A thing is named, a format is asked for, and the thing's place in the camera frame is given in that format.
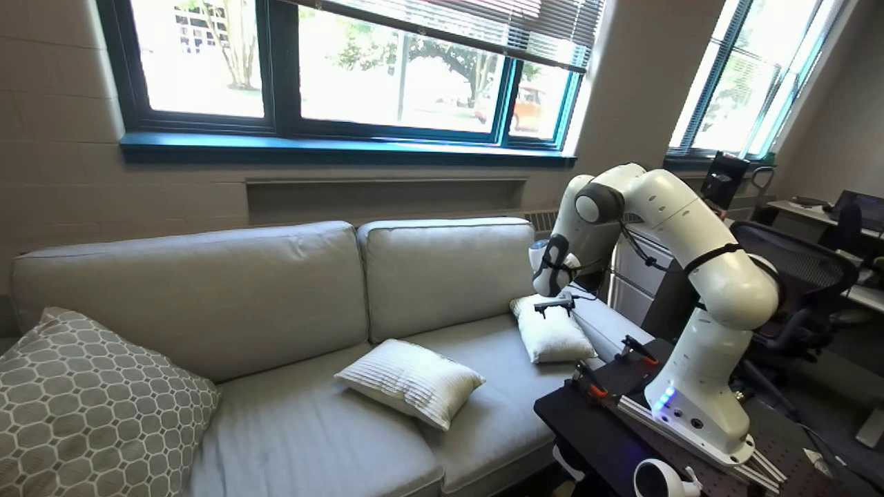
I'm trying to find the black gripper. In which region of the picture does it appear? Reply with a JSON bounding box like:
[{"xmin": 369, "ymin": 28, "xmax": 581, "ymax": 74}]
[{"xmin": 530, "ymin": 286, "xmax": 581, "ymax": 321}]

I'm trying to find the white VR controller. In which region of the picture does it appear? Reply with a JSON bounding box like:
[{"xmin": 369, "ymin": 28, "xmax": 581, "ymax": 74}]
[{"xmin": 630, "ymin": 455, "xmax": 707, "ymax": 497}]

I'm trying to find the grey lattice pattern pillow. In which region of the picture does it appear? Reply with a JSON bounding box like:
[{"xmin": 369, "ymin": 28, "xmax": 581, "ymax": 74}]
[{"xmin": 0, "ymin": 304, "xmax": 224, "ymax": 497}]

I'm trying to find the black robot table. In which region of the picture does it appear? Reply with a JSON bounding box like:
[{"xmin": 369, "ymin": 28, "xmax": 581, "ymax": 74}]
[{"xmin": 533, "ymin": 333, "xmax": 804, "ymax": 497}]

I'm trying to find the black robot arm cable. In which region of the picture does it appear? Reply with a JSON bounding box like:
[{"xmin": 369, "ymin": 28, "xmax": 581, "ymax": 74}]
[{"xmin": 541, "ymin": 219, "xmax": 747, "ymax": 306}]

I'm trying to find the white desk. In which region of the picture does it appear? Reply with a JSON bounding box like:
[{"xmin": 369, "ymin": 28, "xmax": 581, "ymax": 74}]
[{"xmin": 762, "ymin": 195, "xmax": 884, "ymax": 314}]

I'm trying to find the black device by window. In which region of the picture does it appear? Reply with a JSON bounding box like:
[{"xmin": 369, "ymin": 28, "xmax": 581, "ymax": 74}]
[{"xmin": 700, "ymin": 152, "xmax": 775, "ymax": 212}]

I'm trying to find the black orange handled clamp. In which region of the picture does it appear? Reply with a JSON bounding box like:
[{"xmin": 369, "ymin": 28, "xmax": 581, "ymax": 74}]
[
  {"xmin": 616, "ymin": 331, "xmax": 661, "ymax": 366},
  {"xmin": 565, "ymin": 366, "xmax": 616, "ymax": 402}
]

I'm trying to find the grey fabric sofa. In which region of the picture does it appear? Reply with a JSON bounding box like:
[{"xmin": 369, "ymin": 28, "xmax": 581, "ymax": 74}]
[{"xmin": 8, "ymin": 216, "xmax": 657, "ymax": 497}]

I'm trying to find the white striped pillow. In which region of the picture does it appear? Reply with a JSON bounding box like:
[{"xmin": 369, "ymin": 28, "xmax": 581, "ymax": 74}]
[
  {"xmin": 509, "ymin": 289, "xmax": 601, "ymax": 366},
  {"xmin": 333, "ymin": 336, "xmax": 486, "ymax": 433}
]

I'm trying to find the black monitor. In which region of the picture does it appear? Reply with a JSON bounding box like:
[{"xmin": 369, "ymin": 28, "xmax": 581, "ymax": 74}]
[{"xmin": 827, "ymin": 188, "xmax": 884, "ymax": 242}]

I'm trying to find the narrow blue framed window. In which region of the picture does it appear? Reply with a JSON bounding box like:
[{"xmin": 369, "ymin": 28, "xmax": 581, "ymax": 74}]
[{"xmin": 664, "ymin": 0, "xmax": 853, "ymax": 173}]

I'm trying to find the grey sofa seat cushion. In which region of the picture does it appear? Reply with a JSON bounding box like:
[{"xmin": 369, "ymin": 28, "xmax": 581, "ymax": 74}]
[
  {"xmin": 403, "ymin": 313, "xmax": 583, "ymax": 495},
  {"xmin": 182, "ymin": 342, "xmax": 451, "ymax": 497}
]

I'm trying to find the wide blue framed window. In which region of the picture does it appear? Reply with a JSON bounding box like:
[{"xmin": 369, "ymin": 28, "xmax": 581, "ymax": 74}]
[{"xmin": 95, "ymin": 0, "xmax": 591, "ymax": 168}]

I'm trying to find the black office chair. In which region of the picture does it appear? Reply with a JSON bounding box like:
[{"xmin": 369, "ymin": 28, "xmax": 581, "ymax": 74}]
[{"xmin": 730, "ymin": 219, "xmax": 864, "ymax": 390}]

